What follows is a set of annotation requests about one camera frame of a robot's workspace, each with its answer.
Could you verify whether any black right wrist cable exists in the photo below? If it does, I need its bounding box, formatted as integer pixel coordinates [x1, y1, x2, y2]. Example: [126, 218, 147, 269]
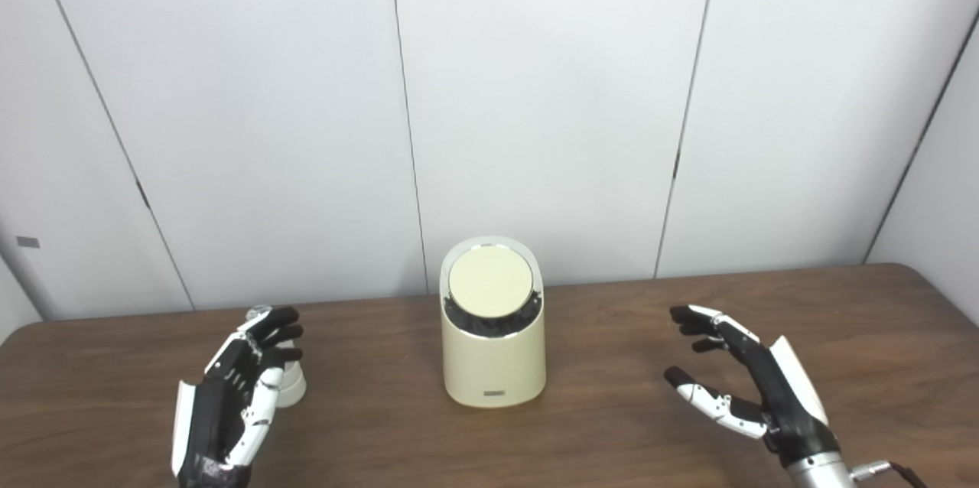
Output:
[851, 459, 930, 488]

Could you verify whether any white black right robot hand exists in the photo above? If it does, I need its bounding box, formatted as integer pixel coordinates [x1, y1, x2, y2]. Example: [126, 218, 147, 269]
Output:
[663, 304, 842, 466]

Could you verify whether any small white plastic bottle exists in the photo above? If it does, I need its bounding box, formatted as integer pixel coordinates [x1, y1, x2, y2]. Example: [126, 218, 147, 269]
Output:
[245, 304, 308, 408]

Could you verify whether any round cream bin lid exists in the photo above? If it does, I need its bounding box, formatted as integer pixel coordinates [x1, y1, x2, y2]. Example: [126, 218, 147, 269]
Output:
[447, 246, 534, 319]

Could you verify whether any cream-colored cylindrical bin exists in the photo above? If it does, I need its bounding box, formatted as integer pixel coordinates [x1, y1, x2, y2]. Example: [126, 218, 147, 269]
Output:
[439, 236, 548, 408]

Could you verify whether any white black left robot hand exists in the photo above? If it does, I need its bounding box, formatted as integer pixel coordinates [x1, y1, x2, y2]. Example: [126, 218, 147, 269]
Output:
[170, 306, 305, 488]

